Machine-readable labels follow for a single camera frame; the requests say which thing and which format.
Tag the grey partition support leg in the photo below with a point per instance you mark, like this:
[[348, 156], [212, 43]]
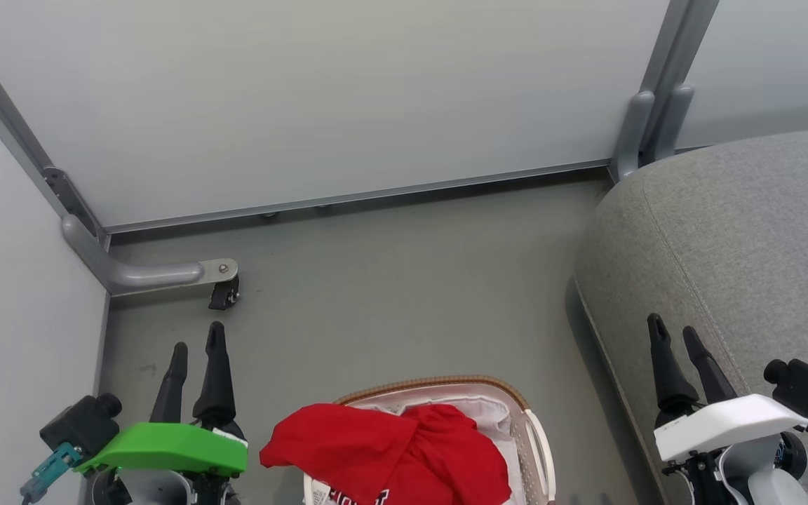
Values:
[[144, 273]]

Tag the red and white shirt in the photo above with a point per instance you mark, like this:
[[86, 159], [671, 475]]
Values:
[[390, 456]]

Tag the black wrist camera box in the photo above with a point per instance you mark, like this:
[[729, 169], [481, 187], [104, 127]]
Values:
[[807, 386], [81, 424]]

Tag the black caster wheel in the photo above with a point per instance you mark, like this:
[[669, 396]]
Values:
[[224, 294]]

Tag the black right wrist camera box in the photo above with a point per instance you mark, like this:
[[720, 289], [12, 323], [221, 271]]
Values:
[[807, 386]]

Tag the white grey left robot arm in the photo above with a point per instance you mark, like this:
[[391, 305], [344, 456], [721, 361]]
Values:
[[155, 489]]

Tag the woven laundry basket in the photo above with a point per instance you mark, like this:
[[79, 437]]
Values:
[[534, 449]]

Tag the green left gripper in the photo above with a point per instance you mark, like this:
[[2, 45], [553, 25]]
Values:
[[165, 445]]

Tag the teal left camera connector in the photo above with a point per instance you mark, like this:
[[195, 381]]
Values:
[[53, 466]]

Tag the aluminium partition bottom rail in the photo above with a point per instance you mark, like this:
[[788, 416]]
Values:
[[376, 195]]

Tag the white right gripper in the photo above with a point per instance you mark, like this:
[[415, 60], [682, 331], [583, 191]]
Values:
[[726, 421]]

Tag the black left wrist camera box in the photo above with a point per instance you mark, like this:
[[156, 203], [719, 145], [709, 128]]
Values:
[[81, 424]]

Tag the grey fabric sofa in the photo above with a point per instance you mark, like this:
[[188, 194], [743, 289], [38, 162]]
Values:
[[741, 245]]

